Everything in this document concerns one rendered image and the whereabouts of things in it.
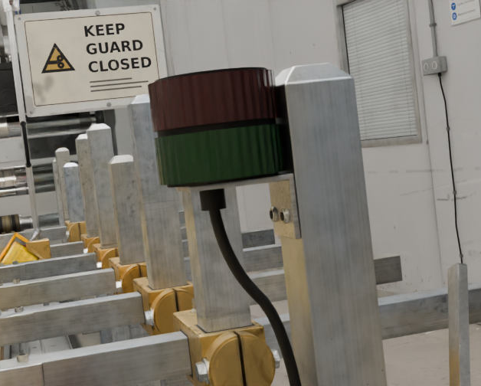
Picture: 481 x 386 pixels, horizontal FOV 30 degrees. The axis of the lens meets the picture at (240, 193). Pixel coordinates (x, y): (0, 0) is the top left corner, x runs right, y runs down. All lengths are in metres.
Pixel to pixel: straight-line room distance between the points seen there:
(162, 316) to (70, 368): 0.21
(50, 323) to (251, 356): 0.35
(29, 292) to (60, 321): 0.25
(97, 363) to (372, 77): 5.07
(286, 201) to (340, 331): 0.07
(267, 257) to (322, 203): 0.83
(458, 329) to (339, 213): 0.11
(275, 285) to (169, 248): 0.14
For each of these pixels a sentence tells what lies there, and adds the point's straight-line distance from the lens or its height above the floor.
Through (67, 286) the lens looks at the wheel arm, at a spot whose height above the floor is 0.95.
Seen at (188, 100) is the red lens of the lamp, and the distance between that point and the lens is 0.39.
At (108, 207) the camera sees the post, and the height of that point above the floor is 1.04.
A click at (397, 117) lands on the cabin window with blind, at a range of 5.47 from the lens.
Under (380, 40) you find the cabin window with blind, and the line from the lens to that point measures 5.59.
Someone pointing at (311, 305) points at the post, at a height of 1.03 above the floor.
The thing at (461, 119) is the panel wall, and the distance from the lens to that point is 4.86.
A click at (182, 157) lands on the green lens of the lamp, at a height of 1.10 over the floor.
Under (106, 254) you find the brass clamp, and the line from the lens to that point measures 1.38.
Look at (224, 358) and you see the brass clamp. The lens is 0.64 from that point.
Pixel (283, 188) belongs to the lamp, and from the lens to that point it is 0.42.
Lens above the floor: 1.11
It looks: 3 degrees down
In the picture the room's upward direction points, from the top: 7 degrees counter-clockwise
